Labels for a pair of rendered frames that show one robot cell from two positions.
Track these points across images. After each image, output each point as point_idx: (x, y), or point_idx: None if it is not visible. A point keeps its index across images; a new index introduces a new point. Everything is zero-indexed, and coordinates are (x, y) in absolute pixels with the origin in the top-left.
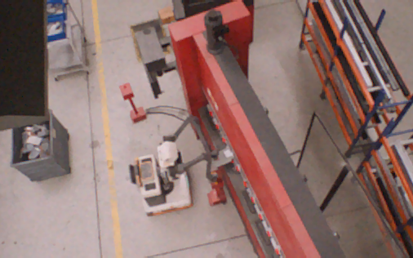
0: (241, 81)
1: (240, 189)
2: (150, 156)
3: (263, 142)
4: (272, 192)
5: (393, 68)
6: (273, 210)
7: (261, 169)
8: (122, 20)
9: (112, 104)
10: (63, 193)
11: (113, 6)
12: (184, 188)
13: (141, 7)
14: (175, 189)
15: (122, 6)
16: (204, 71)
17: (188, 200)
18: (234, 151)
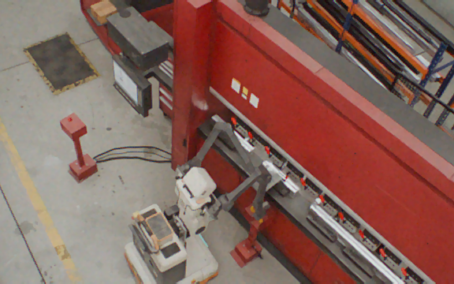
0: (312, 42)
1: (302, 215)
2: (152, 207)
3: (381, 107)
4: (425, 164)
5: (429, 27)
6: (407, 202)
7: (399, 139)
8: (5, 42)
9: (32, 162)
10: None
11: None
12: (203, 248)
13: (31, 22)
14: (189, 254)
15: (0, 24)
16: (232, 52)
17: (216, 264)
18: (295, 157)
